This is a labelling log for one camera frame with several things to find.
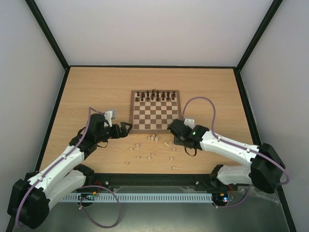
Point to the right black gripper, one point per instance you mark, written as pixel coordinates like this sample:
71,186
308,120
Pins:
175,127

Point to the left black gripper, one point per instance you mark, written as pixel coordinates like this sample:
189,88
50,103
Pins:
124,133

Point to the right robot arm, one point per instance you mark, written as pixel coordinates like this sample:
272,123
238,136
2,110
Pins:
260,165

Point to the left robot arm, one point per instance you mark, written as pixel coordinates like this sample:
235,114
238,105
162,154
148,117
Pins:
32,199

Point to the dark chess pieces row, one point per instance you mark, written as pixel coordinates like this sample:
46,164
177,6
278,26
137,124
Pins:
155,95

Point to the wooden chessboard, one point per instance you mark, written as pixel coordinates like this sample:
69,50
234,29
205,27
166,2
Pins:
153,117

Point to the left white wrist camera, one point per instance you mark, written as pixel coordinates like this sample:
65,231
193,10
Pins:
109,116

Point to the black aluminium rail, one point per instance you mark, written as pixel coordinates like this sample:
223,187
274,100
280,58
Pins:
199,182

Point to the light blue cable duct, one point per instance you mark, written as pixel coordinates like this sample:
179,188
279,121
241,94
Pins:
140,198

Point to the black frame post left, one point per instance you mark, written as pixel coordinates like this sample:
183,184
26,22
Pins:
32,5

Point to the black frame post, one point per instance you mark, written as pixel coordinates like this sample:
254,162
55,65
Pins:
32,5
259,32

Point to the black frame post right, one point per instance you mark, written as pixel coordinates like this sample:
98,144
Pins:
259,32

